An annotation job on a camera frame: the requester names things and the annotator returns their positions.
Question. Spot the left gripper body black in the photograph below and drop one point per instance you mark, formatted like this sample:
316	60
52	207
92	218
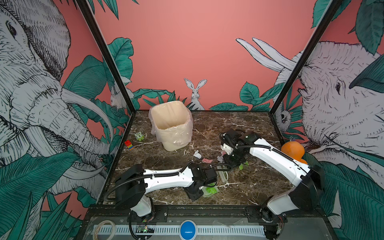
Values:
194	195

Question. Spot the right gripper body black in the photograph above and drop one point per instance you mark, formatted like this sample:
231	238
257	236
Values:
234	159

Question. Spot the light green dustpan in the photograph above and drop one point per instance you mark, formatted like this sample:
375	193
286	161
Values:
206	194

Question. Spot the beige trash bin with liner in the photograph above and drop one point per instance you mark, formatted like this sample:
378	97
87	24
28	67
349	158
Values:
172	124

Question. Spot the light green hand brush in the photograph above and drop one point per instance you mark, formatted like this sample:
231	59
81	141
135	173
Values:
224	176

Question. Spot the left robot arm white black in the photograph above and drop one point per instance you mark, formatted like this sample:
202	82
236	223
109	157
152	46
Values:
131	187

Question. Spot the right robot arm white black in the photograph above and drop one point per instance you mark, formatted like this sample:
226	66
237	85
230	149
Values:
308	182

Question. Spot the pink paper scrap middle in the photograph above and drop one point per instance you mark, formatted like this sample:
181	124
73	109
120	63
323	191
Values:
207	161

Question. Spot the green paper scrap lower left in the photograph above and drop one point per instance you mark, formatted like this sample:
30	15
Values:
211	188

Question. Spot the white paper scrap upper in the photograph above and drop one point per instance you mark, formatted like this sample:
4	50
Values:
197	154

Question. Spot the small white paper scrap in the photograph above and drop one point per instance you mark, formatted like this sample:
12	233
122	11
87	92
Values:
220	159

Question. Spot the small green frog toy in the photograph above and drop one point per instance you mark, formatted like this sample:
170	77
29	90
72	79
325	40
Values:
139	137

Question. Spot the red blue toy block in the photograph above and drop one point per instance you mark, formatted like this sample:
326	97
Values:
129	145

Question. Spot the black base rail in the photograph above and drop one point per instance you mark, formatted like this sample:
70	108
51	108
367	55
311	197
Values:
164	214

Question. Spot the right black frame post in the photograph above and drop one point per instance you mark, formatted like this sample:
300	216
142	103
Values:
325	20

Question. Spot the black frame post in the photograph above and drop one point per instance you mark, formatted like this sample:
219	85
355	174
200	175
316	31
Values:
103	47
325	20

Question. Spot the white slotted cable duct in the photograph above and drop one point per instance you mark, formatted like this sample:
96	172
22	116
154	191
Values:
200	230

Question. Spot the left black frame post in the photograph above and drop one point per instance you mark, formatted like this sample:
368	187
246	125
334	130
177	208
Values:
103	47

